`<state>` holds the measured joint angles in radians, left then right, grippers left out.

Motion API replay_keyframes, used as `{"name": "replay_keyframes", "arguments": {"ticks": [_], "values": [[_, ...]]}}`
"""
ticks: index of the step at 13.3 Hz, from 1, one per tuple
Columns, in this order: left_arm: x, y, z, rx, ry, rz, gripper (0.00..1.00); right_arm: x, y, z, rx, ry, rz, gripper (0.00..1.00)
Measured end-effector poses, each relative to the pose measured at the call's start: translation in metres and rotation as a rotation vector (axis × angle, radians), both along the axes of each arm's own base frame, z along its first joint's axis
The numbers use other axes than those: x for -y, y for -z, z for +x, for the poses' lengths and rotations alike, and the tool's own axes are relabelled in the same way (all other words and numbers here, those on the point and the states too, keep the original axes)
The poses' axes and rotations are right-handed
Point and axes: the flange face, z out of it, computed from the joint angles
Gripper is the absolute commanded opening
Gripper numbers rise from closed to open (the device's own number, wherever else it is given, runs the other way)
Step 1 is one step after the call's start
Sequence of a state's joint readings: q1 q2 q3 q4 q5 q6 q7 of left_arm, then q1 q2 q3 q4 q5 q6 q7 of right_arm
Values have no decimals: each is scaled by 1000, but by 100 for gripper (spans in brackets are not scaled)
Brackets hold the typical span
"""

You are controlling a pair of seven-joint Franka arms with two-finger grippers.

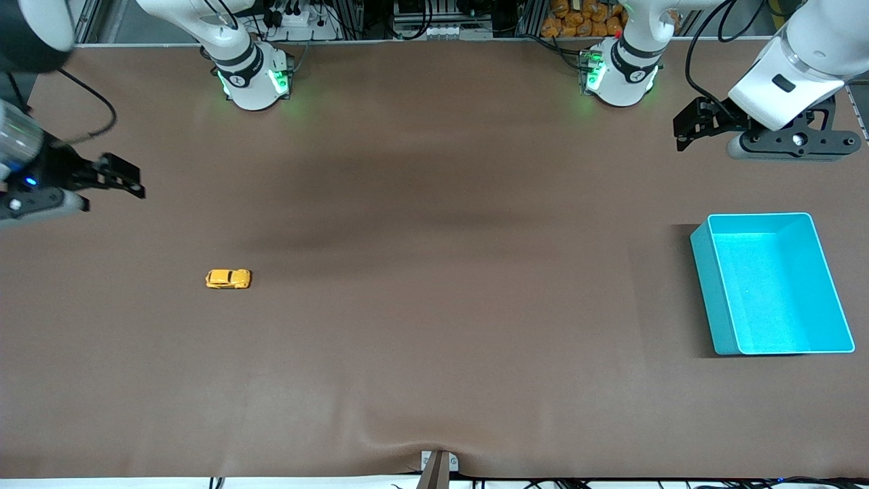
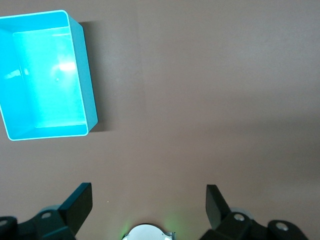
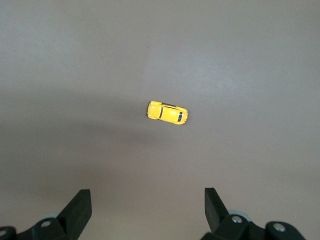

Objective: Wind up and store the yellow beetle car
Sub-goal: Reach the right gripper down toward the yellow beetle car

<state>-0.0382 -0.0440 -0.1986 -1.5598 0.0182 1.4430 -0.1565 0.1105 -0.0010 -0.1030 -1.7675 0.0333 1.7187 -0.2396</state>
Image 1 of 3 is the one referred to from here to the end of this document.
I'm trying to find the brown table mat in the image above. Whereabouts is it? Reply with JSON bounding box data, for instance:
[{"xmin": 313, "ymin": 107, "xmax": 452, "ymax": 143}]
[{"xmin": 0, "ymin": 37, "xmax": 869, "ymax": 480}]

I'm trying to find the orange packaged snacks heap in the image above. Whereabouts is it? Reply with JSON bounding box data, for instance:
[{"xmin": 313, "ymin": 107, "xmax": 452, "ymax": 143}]
[{"xmin": 541, "ymin": 0, "xmax": 627, "ymax": 39}]

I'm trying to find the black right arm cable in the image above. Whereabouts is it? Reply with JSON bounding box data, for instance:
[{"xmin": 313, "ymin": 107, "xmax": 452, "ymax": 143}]
[{"xmin": 56, "ymin": 67, "xmax": 118, "ymax": 147}]

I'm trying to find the yellow beetle toy car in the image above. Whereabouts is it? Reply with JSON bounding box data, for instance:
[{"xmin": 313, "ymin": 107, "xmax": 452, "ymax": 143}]
[{"xmin": 206, "ymin": 269, "xmax": 253, "ymax": 291}]

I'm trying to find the teal plastic storage bin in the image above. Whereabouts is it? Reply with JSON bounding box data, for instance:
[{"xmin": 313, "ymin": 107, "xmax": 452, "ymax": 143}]
[{"xmin": 690, "ymin": 213, "xmax": 856, "ymax": 357}]

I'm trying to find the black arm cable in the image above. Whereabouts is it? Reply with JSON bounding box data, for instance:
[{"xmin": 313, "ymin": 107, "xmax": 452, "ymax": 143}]
[
  {"xmin": 684, "ymin": 0, "xmax": 756, "ymax": 120},
  {"xmin": 56, "ymin": 67, "xmax": 118, "ymax": 147}
]

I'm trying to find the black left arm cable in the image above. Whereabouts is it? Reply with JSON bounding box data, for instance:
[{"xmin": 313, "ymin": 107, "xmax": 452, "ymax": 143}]
[{"xmin": 684, "ymin": 0, "xmax": 756, "ymax": 120}]

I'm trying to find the white power strip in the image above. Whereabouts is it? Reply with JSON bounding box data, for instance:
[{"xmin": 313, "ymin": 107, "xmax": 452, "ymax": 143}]
[{"xmin": 270, "ymin": 3, "xmax": 340, "ymax": 41}]

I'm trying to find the aluminium frame extrusion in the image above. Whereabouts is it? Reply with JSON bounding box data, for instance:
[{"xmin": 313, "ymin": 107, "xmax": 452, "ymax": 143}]
[{"xmin": 71, "ymin": 0, "xmax": 104, "ymax": 47}]

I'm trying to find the metal table clamp bracket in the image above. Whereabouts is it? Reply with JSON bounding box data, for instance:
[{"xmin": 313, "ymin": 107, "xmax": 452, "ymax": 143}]
[{"xmin": 415, "ymin": 450, "xmax": 460, "ymax": 489}]

